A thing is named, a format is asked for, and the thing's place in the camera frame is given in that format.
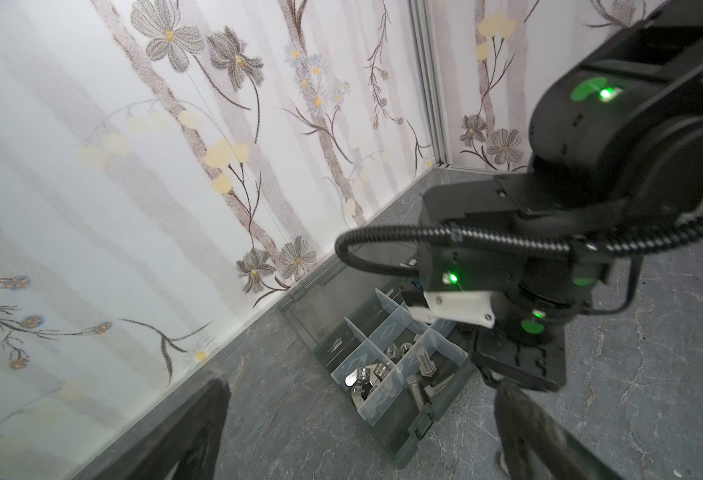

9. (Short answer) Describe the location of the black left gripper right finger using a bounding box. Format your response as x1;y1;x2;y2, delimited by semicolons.
495;380;621;480

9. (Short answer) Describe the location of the silver screw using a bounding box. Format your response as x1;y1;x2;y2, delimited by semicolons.
345;363;389;409

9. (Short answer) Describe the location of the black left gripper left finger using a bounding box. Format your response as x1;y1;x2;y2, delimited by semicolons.
87;378;231;479

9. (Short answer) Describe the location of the silver hex bolt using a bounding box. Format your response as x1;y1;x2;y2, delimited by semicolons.
405;375;427;412
415;346;437;378

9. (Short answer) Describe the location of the green plastic organizer box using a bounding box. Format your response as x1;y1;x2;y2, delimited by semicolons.
278;259;475;468

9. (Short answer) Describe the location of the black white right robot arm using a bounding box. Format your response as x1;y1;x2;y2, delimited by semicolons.
407;1;703;391

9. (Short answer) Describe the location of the silver hex nut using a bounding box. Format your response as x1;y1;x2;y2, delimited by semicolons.
385;342;413;363

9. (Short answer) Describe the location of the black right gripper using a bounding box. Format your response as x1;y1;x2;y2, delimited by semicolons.
413;176;575;392

